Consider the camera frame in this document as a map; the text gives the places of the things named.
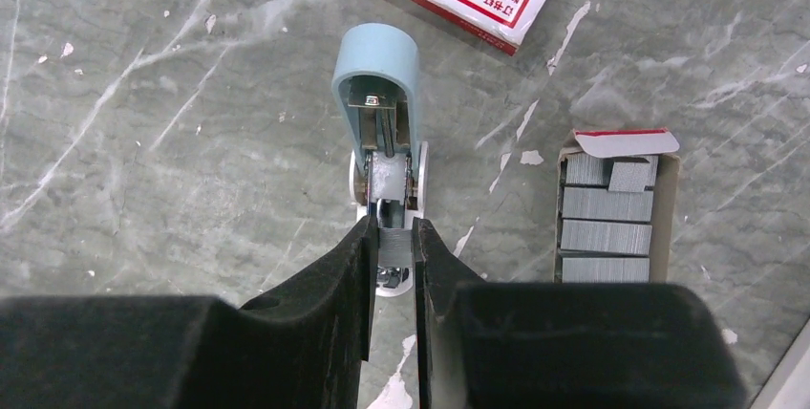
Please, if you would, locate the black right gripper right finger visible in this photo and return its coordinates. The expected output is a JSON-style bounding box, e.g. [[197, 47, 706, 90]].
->
[[412, 219, 747, 408]]

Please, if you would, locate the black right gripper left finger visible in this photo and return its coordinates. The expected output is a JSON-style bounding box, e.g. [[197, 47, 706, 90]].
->
[[1, 218, 378, 408]]

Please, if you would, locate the staple tray with staples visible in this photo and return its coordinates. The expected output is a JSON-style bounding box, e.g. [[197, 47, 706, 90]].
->
[[553, 128, 681, 283]]

